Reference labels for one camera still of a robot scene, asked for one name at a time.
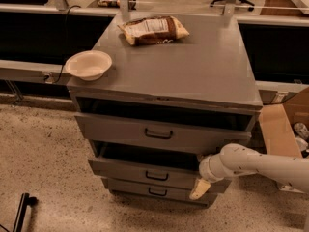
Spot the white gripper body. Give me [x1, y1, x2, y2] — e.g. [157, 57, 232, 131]
[199, 154, 228, 183]

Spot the wooden cabinet background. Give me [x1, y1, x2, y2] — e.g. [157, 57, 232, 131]
[260, 0, 308, 17]

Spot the black cable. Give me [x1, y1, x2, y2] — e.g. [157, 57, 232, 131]
[52, 5, 83, 85]

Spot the grey top drawer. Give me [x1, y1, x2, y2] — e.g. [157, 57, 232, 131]
[75, 113, 251, 154]

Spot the cardboard box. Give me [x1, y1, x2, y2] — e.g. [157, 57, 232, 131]
[258, 87, 309, 194]

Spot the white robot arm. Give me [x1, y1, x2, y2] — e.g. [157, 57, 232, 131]
[189, 143, 309, 200]

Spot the grey drawer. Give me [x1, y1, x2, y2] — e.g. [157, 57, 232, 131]
[102, 178, 217, 207]
[75, 113, 251, 154]
[88, 140, 232, 194]

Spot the grey bottom drawer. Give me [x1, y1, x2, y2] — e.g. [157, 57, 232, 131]
[102, 178, 217, 207]

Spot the grey drawer cabinet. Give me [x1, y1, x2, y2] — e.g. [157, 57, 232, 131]
[66, 11, 264, 209]

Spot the brown chip bag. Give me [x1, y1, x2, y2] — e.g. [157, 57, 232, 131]
[119, 16, 189, 46]

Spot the white bowl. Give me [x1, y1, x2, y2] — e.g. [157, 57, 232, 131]
[65, 50, 112, 81]

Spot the black bar on floor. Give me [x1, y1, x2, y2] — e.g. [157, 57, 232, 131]
[13, 193, 38, 232]

